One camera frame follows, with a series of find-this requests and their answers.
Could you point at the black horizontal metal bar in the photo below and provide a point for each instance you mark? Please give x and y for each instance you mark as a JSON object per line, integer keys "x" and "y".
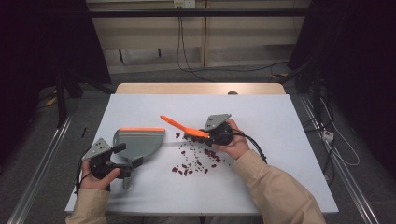
{"x": 249, "y": 12}

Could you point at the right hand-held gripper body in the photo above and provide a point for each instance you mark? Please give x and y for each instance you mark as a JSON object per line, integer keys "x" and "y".
{"x": 216, "y": 122}

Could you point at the white wall socket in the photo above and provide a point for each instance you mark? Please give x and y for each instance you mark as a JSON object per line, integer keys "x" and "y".
{"x": 183, "y": 3}

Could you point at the white power adapter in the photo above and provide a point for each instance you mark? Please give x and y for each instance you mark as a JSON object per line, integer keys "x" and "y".
{"x": 328, "y": 136}

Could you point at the black curtain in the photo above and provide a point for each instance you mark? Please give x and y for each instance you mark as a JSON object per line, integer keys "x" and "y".
{"x": 358, "y": 46}
{"x": 31, "y": 46}

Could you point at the small black stick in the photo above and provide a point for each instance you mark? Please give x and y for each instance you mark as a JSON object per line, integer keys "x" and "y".
{"x": 84, "y": 132}

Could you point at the white table sheet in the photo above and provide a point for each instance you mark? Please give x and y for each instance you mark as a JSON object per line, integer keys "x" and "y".
{"x": 264, "y": 109}

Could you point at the wooden table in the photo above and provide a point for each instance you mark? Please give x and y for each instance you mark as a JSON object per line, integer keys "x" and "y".
{"x": 186, "y": 88}

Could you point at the person's right hand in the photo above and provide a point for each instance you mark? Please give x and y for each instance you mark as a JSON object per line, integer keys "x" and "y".
{"x": 239, "y": 146}

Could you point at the person's left hand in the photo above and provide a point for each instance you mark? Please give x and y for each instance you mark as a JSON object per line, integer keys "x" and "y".
{"x": 96, "y": 183}

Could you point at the aluminium floor rail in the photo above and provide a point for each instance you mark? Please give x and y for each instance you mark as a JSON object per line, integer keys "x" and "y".
{"x": 40, "y": 174}
{"x": 351, "y": 183}

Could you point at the grey table grommet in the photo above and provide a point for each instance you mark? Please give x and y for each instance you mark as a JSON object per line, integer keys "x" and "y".
{"x": 233, "y": 93}

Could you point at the red kidney beans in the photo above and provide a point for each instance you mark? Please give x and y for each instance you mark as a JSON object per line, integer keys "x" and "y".
{"x": 175, "y": 169}

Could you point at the orange brush with grey bristles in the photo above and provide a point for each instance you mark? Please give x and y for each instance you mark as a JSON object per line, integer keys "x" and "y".
{"x": 180, "y": 126}

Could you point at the grey dustpan with orange lip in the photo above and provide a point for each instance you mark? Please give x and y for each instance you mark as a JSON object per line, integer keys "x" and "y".
{"x": 140, "y": 143}

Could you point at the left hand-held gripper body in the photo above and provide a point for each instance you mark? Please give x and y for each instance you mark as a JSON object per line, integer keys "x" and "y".
{"x": 96, "y": 149}

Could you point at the black metal stand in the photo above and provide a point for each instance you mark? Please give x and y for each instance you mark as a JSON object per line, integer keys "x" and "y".
{"x": 317, "y": 93}
{"x": 61, "y": 102}

